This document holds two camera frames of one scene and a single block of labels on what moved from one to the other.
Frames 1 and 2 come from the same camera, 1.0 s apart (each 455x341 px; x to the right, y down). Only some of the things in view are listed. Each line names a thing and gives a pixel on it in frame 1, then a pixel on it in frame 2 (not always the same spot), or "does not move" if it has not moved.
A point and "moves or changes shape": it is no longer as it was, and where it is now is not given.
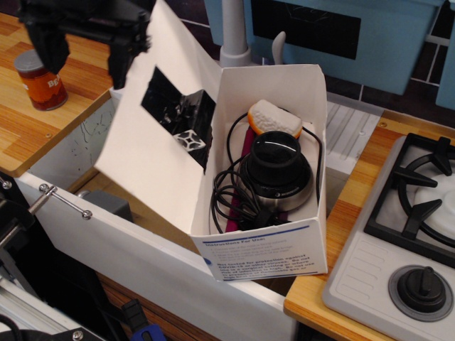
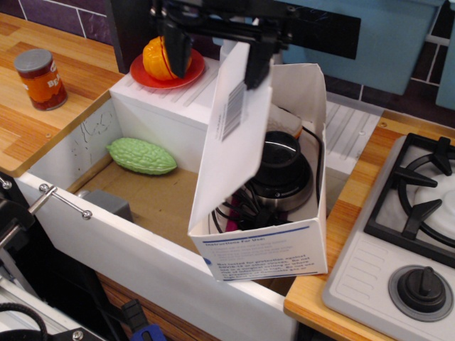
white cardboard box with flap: [166, 143] moves or changes shape
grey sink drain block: [109, 202] does not move
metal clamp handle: [47, 192] does not move
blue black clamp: [136, 317] does not move
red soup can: [45, 87] does not move
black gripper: [126, 22] → [274, 20]
